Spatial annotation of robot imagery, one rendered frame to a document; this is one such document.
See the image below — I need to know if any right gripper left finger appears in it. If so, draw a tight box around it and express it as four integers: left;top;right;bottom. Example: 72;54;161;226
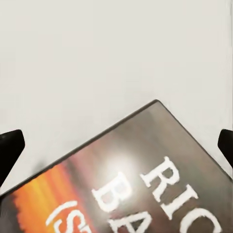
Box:
0;129;25;187

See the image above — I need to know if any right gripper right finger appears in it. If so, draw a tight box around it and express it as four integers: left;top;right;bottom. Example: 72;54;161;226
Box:
217;129;233;167

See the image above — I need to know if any hardback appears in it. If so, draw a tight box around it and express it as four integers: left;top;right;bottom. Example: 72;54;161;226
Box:
0;99;233;233

